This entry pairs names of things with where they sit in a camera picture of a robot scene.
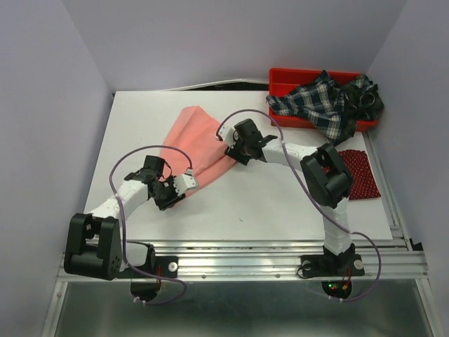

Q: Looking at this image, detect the pink pleated skirt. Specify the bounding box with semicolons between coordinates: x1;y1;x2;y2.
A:
163;106;236;197

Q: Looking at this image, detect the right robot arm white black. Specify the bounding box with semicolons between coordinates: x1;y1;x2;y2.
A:
216;119;354;274

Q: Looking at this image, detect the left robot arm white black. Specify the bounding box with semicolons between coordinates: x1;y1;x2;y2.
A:
64;155;185;280

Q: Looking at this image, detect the red plastic bin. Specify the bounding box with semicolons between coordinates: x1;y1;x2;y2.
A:
266;68;384;140

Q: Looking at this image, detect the plaid navy skirt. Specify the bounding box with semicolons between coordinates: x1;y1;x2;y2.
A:
266;70;384;146

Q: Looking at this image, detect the red polka dot skirt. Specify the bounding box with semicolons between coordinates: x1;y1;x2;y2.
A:
339;150;381;201

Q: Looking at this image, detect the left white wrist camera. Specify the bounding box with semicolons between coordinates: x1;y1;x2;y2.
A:
173;173;199;195

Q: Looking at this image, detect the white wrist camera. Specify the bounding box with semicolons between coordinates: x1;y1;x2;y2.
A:
173;173;199;195
215;124;239;148

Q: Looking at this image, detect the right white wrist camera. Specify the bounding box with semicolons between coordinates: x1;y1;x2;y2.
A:
215;124;239;148

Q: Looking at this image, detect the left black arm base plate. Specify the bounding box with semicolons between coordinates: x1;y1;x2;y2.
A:
118;241;187;306

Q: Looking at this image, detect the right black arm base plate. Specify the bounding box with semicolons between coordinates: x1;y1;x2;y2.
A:
296;254;366;302

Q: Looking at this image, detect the aluminium frame rail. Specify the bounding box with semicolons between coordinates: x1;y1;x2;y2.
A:
43;140;434;336

